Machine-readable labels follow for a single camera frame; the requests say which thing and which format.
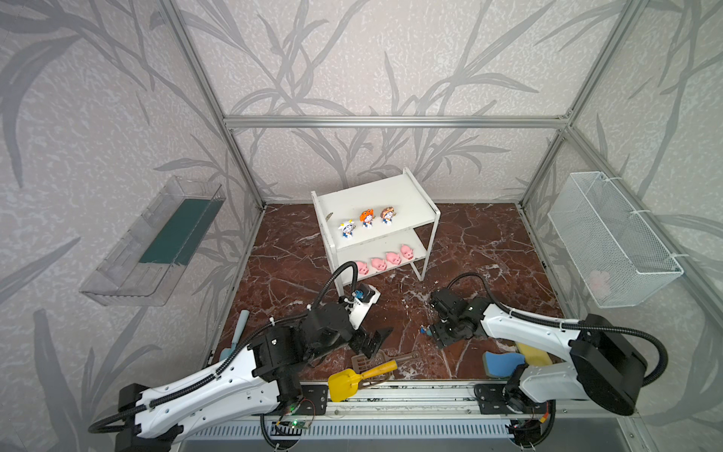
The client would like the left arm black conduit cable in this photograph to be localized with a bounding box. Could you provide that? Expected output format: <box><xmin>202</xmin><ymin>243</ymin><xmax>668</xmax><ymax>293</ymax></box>
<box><xmin>87</xmin><ymin>260</ymin><xmax>361</xmax><ymax>435</ymax></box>

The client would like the yellow sponge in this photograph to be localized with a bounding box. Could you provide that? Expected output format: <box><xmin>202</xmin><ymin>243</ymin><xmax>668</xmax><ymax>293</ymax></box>
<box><xmin>516</xmin><ymin>342</ymin><xmax>553</xmax><ymax>366</ymax></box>

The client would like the clear plastic wall bin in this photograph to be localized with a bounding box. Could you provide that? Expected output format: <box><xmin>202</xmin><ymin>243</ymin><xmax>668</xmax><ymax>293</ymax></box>
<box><xmin>80</xmin><ymin>176</ymin><xmax>226</xmax><ymax>307</ymax></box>

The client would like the white wire mesh basket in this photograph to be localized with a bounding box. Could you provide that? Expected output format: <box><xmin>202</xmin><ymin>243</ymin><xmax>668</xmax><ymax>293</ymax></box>
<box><xmin>548</xmin><ymin>171</ymin><xmax>685</xmax><ymax>309</ymax></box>

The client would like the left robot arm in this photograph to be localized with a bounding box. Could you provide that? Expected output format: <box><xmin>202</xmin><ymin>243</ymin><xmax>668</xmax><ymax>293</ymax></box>
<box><xmin>115</xmin><ymin>303</ymin><xmax>393</xmax><ymax>451</ymax></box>

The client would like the brown slotted spatula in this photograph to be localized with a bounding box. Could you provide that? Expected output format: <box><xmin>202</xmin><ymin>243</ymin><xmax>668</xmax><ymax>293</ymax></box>
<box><xmin>351</xmin><ymin>350</ymin><xmax>420</xmax><ymax>374</ymax></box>

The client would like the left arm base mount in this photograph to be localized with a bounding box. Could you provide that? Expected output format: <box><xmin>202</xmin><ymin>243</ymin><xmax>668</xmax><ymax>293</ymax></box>
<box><xmin>271</xmin><ymin>373</ymin><xmax>329</xmax><ymax>415</ymax></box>

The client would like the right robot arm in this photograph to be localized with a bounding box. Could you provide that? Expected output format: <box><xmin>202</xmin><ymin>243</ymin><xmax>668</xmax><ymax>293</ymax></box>
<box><xmin>430</xmin><ymin>288</ymin><xmax>650</xmax><ymax>416</ymax></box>

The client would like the white blue small figurine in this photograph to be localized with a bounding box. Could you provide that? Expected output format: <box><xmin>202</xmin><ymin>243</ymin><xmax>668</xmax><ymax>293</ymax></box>
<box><xmin>339</xmin><ymin>220</ymin><xmax>356</xmax><ymax>238</ymax></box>

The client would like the green circuit board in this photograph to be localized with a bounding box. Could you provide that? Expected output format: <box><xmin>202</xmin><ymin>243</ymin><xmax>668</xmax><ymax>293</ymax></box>
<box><xmin>273</xmin><ymin>419</ymin><xmax>314</xmax><ymax>436</ymax></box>

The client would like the pink pig toy pair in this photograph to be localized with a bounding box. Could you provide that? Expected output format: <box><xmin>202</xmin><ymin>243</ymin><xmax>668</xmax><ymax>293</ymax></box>
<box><xmin>371</xmin><ymin>257</ymin><xmax>388</xmax><ymax>271</ymax></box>
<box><xmin>356</xmin><ymin>261</ymin><xmax>369</xmax><ymax>276</ymax></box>

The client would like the orange blue cat figurine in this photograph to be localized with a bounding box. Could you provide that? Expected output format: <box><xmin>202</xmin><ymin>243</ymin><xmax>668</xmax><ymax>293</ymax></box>
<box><xmin>360</xmin><ymin>209</ymin><xmax>376</xmax><ymax>228</ymax></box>

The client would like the yellow toy shovel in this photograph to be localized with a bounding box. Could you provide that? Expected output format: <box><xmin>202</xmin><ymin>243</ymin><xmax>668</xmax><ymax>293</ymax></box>
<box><xmin>328</xmin><ymin>361</ymin><xmax>397</xmax><ymax>403</ymax></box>

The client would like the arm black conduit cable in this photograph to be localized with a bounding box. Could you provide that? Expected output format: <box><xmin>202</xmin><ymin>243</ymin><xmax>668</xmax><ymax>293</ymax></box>
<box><xmin>87</xmin><ymin>260</ymin><xmax>361</xmax><ymax>435</ymax></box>
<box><xmin>445</xmin><ymin>272</ymin><xmax>670</xmax><ymax>388</ymax></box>

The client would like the blue sponge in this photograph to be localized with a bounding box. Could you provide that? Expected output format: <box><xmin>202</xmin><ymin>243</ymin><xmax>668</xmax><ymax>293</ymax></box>
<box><xmin>483</xmin><ymin>351</ymin><xmax>526</xmax><ymax>379</ymax></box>

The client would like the light blue round object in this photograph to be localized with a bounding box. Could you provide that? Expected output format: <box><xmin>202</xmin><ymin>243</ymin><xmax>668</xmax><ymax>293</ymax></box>
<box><xmin>220</xmin><ymin>310</ymin><xmax>250</xmax><ymax>362</ymax></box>

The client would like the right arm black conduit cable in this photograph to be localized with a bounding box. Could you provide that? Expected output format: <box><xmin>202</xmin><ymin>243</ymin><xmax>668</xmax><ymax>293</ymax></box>
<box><xmin>445</xmin><ymin>272</ymin><xmax>670</xmax><ymax>388</ymax></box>

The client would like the white two-tier shelf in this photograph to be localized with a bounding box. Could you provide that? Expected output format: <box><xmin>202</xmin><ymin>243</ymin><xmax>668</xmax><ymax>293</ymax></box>
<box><xmin>311</xmin><ymin>169</ymin><xmax>441</xmax><ymax>281</ymax></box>

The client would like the aluminium front rail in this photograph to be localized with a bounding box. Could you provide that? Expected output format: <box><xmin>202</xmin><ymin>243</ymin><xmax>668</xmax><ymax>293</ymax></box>
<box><xmin>163</xmin><ymin>379</ymin><xmax>639</xmax><ymax>422</ymax></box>

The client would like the pink toy in basket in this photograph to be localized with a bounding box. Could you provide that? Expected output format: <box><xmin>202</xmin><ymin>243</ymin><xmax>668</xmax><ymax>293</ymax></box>
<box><xmin>587</xmin><ymin>270</ymin><xmax>611</xmax><ymax>299</ymax></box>

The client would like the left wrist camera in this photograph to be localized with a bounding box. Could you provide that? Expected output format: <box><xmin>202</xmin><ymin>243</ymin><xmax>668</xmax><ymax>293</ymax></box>
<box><xmin>346</xmin><ymin>282</ymin><xmax>380</xmax><ymax>330</ymax></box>

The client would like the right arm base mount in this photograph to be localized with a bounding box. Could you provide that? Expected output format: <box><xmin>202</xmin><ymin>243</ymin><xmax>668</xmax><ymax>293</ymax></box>
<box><xmin>474</xmin><ymin>382</ymin><xmax>547</xmax><ymax>417</ymax></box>

